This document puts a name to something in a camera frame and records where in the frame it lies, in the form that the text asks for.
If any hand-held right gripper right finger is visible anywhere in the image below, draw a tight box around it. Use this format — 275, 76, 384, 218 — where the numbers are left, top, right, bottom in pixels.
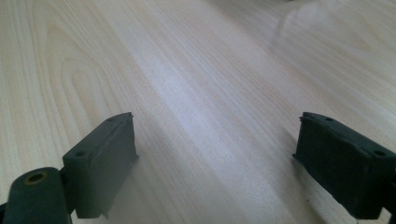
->
291, 111, 396, 220

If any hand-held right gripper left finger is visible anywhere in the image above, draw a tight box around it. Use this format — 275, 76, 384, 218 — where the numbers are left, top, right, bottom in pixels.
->
62, 111, 140, 219

